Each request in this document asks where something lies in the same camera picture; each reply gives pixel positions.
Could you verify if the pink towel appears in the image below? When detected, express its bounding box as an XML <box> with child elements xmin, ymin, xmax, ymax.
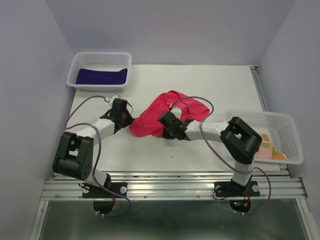
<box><xmin>128</xmin><ymin>90</ymin><xmax>211</xmax><ymax>139</ymax></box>

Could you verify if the purple towel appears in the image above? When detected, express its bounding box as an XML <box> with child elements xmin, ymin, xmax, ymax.
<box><xmin>75</xmin><ymin>68</ymin><xmax>128</xmax><ymax>85</ymax></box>

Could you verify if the orange blue patchwork towel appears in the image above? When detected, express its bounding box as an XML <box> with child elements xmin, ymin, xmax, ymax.
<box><xmin>255</xmin><ymin>133</ymin><xmax>288</xmax><ymax>161</ymax></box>

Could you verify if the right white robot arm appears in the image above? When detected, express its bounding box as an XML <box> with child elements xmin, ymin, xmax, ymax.
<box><xmin>158</xmin><ymin>111</ymin><xmax>263</xmax><ymax>195</ymax></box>

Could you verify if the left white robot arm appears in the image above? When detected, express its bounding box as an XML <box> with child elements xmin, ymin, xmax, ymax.
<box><xmin>52</xmin><ymin>96</ymin><xmax>134</xmax><ymax>197</ymax></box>

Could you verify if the left white plastic basket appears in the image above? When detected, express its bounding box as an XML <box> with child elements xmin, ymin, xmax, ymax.
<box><xmin>66</xmin><ymin>51</ymin><xmax>132</xmax><ymax>93</ymax></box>

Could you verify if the white plastic basket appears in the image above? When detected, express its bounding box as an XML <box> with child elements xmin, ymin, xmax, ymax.
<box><xmin>223</xmin><ymin>109</ymin><xmax>304</xmax><ymax>165</ymax></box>
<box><xmin>66</xmin><ymin>51</ymin><xmax>132</xmax><ymax>93</ymax></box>

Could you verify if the right white plastic basket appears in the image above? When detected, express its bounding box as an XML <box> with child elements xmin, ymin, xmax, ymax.
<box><xmin>223</xmin><ymin>109</ymin><xmax>304</xmax><ymax>165</ymax></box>

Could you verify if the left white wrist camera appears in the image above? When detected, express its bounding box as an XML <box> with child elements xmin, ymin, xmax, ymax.
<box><xmin>104</xmin><ymin>94</ymin><xmax>119</xmax><ymax>104</ymax></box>

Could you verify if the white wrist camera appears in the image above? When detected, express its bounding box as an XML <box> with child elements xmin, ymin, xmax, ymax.
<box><xmin>169</xmin><ymin>106</ymin><xmax>182</xmax><ymax>120</ymax></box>
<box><xmin>104</xmin><ymin>94</ymin><xmax>119</xmax><ymax>104</ymax></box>

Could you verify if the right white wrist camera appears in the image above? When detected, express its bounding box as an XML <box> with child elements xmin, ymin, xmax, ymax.
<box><xmin>169</xmin><ymin>106</ymin><xmax>182</xmax><ymax>120</ymax></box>

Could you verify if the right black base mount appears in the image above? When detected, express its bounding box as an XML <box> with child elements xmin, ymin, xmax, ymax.
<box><xmin>212</xmin><ymin>180</ymin><xmax>261</xmax><ymax>200</ymax></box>

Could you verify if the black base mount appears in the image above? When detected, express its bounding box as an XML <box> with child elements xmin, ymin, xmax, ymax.
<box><xmin>78</xmin><ymin>182</ymin><xmax>127</xmax><ymax>199</ymax></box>
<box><xmin>212</xmin><ymin>180</ymin><xmax>261</xmax><ymax>200</ymax></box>

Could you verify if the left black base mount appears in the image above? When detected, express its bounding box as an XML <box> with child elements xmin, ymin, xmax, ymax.
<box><xmin>78</xmin><ymin>182</ymin><xmax>127</xmax><ymax>199</ymax></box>

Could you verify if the aluminium rail frame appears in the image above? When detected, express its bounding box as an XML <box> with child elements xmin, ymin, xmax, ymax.
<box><xmin>30</xmin><ymin>64</ymin><xmax>320</xmax><ymax>240</ymax></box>

